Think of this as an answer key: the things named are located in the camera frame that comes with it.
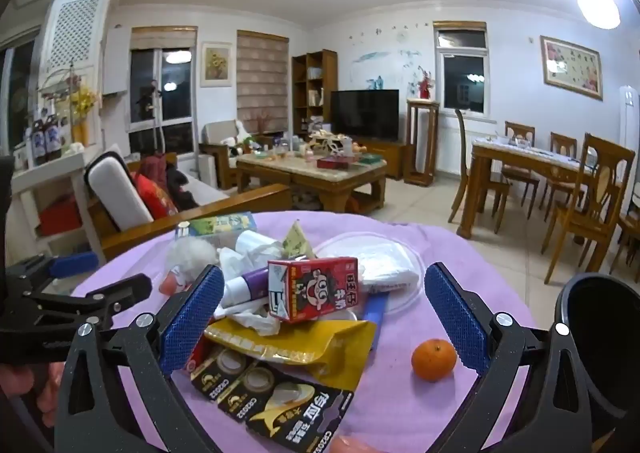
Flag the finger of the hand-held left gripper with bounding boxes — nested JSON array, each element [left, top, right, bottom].
[[5, 251, 100, 294], [15, 274, 152, 334]]

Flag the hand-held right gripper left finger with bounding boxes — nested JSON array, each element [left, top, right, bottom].
[[52, 263, 226, 453]]

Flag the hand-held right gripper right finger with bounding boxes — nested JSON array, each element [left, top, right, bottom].
[[424, 261, 621, 453]]

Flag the red wrapper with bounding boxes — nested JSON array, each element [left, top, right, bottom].
[[186, 335, 213, 376]]

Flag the pink plastic piece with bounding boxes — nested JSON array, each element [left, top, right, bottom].
[[159, 269, 193, 295]]

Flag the mandarin orange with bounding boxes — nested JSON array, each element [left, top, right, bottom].
[[411, 339, 458, 382]]

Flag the white tissue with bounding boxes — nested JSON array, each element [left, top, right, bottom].
[[217, 229, 286, 284], [214, 300, 283, 338]]

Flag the purple and white tube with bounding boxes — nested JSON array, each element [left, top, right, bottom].
[[222, 267, 273, 309]]

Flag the white fluffy cotton wad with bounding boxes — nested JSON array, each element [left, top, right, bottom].
[[165, 237, 222, 284]]

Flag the white packet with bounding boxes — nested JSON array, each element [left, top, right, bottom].
[[356, 242, 418, 295]]

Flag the green printed box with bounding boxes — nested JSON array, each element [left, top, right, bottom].
[[175, 211, 258, 250]]

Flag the yellow snack bag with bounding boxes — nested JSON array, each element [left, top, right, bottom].
[[204, 315, 378, 391]]

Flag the yellow-green paper wrapper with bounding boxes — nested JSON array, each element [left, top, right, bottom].
[[281, 219, 317, 260]]

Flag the red milk carton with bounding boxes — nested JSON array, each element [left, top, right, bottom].
[[267, 255, 362, 324]]

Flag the black bin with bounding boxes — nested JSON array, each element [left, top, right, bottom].
[[552, 273, 640, 453]]

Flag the person's left hand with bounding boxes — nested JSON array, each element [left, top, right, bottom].
[[0, 363, 65, 428]]

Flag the person's right hand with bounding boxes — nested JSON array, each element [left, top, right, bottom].
[[332, 435, 373, 453]]

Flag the red storage box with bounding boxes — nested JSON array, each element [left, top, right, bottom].
[[39, 197, 83, 237]]

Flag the white cushion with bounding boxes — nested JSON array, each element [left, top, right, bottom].
[[83, 151, 155, 232]]

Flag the red cushion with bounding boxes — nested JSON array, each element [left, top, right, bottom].
[[131, 173, 179, 220]]

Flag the white side shelf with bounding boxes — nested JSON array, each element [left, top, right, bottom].
[[10, 148, 108, 274]]

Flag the purple printed tablecloth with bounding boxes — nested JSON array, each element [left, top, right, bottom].
[[70, 210, 538, 453]]

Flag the black cloth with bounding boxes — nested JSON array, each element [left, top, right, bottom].
[[165, 168, 200, 211]]

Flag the wooden sofa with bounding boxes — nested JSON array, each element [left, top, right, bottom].
[[82, 143, 293, 266]]

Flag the dark red bag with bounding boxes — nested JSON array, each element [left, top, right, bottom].
[[140, 153, 171, 184]]

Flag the brown beer bottle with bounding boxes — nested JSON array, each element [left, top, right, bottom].
[[31, 108, 47, 166], [45, 105, 62, 161]]

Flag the wooden dining chair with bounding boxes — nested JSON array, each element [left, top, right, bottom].
[[542, 131, 585, 214], [609, 183, 640, 284], [501, 120, 542, 208], [446, 108, 512, 236], [541, 133, 637, 285]]

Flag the white box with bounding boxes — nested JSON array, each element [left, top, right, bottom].
[[197, 154, 219, 190]]

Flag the yellow artificial flowers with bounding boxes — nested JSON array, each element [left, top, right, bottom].
[[69, 83, 100, 144]]

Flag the white radiator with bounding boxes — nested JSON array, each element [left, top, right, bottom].
[[439, 125, 501, 174]]

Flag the wooden dining table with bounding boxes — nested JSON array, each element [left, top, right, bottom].
[[457, 135, 626, 241]]

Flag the beige armchair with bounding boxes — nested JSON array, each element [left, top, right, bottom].
[[199, 120, 253, 190]]

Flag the wooden television cabinet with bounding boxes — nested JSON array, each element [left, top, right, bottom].
[[350, 137, 407, 180]]

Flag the tall wooden stand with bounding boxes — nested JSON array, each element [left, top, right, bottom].
[[405, 98, 441, 187]]

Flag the floor stand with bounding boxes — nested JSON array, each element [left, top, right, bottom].
[[136, 79, 168, 156]]

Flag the large window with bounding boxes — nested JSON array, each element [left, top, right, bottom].
[[128, 25, 199, 156]]

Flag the wooden coffee table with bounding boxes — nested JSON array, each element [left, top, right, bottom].
[[234, 153, 389, 214]]

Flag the white goose plush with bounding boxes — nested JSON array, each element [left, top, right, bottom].
[[235, 119, 257, 150]]

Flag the red flat box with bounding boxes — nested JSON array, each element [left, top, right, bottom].
[[316, 156, 359, 170]]

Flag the wooden model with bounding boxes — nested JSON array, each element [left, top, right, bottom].
[[304, 129, 353, 158]]

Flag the black television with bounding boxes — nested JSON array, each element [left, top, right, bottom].
[[331, 89, 401, 142]]

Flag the white lattice cabinet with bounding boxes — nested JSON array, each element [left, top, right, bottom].
[[42, 0, 115, 96]]

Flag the red flower vase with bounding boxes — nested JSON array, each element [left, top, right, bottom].
[[416, 65, 435, 100]]

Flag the small window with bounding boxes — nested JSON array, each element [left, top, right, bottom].
[[433, 21, 489, 120]]

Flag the sunflower painting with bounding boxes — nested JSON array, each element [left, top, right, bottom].
[[200, 41, 234, 88]]

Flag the striped roller blind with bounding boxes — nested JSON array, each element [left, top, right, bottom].
[[236, 29, 291, 134]]

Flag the wooden bookshelf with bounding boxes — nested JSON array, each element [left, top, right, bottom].
[[291, 49, 339, 138]]

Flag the white standing air conditioner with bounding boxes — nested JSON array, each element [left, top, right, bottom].
[[619, 85, 640, 161]]

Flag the framed flower picture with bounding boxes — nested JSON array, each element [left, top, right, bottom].
[[539, 35, 604, 102]]

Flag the wire basket rack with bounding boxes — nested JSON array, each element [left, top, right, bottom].
[[39, 62, 83, 106]]

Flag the white wall boiler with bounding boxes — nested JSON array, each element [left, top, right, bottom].
[[101, 27, 134, 96]]

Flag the blue wall decal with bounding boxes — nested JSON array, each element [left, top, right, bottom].
[[347, 23, 436, 91]]

